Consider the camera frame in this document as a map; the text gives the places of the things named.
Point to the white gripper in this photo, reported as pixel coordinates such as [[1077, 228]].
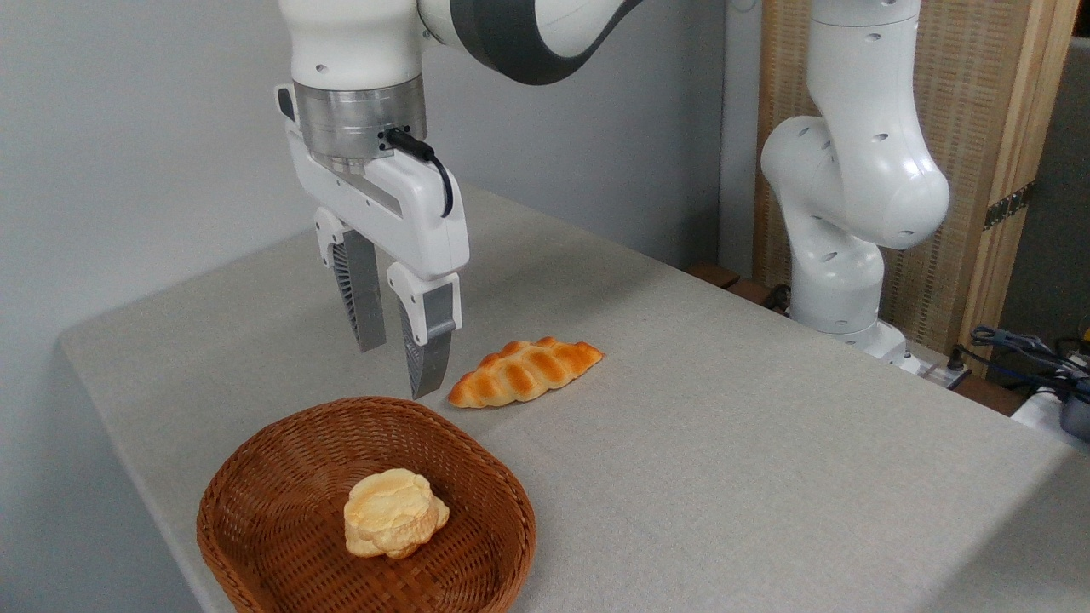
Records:
[[409, 213]]

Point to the braided golden bread loaf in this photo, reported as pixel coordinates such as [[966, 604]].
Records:
[[524, 371]]

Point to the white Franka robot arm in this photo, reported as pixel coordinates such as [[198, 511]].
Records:
[[851, 170]]

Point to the pale round bread bun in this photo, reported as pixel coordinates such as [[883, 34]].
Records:
[[393, 513]]

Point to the brown wicker basket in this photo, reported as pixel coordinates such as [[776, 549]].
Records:
[[281, 511]]

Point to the grey tablecloth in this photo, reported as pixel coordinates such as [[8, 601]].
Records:
[[724, 468]]

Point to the woven wooden folding screen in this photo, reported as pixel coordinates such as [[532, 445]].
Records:
[[971, 102]]

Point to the metal screen hinge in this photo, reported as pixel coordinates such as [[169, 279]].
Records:
[[1010, 205]]

